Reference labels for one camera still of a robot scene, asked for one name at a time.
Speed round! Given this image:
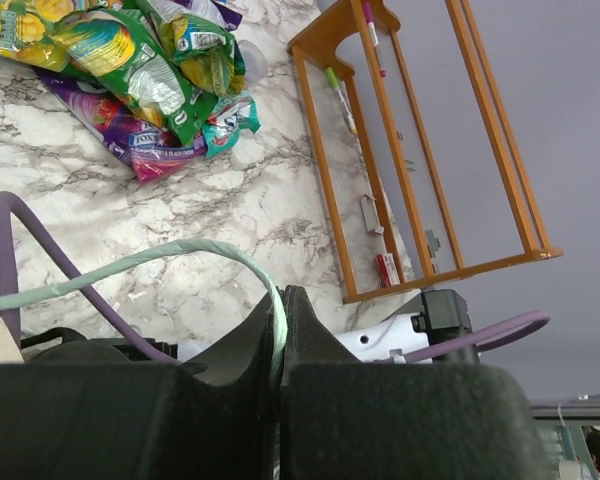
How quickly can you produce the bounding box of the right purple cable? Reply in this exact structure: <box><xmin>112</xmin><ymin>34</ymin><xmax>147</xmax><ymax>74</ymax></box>
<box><xmin>0</xmin><ymin>192</ymin><xmax>552</xmax><ymax>365</ymax></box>

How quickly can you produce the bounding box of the green yellow small packet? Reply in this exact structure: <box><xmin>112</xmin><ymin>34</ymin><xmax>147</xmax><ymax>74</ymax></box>
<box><xmin>137</xmin><ymin>1</ymin><xmax>245</xmax><ymax>97</ymax></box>

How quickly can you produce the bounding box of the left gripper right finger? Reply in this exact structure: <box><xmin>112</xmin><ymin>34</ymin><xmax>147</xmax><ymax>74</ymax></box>
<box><xmin>280</xmin><ymin>286</ymin><xmax>551</xmax><ymax>479</ymax></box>

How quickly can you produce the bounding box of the green white marker pen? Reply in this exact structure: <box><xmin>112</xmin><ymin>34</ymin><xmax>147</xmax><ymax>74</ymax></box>
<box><xmin>325</xmin><ymin>67</ymin><xmax>357</xmax><ymax>135</ymax></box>

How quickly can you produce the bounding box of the purple red snack packet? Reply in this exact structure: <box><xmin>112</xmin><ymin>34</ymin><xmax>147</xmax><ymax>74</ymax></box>
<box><xmin>177</xmin><ymin>0</ymin><xmax>243</xmax><ymax>31</ymax></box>

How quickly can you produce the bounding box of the orange wooden rack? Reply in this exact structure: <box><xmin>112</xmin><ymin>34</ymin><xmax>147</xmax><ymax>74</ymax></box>
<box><xmin>288</xmin><ymin>1</ymin><xmax>563</xmax><ymax>303</ymax></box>

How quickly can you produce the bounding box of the green white snack packet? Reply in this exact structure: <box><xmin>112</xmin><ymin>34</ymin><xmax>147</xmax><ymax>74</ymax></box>
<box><xmin>50</xmin><ymin>7</ymin><xmax>217</xmax><ymax>147</ymax></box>

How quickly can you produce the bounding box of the green paper gift bag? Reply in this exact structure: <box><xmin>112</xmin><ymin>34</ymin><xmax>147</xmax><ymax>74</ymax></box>
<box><xmin>0</xmin><ymin>238</ymin><xmax>289</xmax><ymax>386</ymax></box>

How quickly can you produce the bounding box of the teal snack packet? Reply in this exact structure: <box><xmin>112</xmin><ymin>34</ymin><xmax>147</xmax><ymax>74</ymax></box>
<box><xmin>202</xmin><ymin>90</ymin><xmax>261</xmax><ymax>158</ymax></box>

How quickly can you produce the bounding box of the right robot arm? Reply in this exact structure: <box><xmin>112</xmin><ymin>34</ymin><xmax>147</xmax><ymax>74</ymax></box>
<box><xmin>336</xmin><ymin>289</ymin><xmax>472</xmax><ymax>363</ymax></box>

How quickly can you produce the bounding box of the pink white marker pen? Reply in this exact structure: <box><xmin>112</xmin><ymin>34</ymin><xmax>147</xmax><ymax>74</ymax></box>
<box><xmin>360</xmin><ymin>1</ymin><xmax>389</xmax><ymax>79</ymax></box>

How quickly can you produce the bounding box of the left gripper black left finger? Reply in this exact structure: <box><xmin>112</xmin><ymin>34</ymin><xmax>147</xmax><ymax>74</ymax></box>
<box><xmin>0</xmin><ymin>299</ymin><xmax>275</xmax><ymax>479</ymax></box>

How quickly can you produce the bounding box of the small clear plastic cup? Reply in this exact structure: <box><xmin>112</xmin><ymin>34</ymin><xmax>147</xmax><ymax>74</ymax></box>
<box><xmin>238</xmin><ymin>39</ymin><xmax>269</xmax><ymax>86</ymax></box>

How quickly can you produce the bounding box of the red white small box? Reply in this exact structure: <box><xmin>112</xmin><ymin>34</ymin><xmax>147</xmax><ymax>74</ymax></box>
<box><xmin>376</xmin><ymin>253</ymin><xmax>401</xmax><ymax>288</ymax></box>

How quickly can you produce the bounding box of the green yellow snack packet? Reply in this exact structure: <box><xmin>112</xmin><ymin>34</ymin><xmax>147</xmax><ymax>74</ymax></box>
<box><xmin>0</xmin><ymin>1</ymin><xmax>76</xmax><ymax>72</ymax></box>

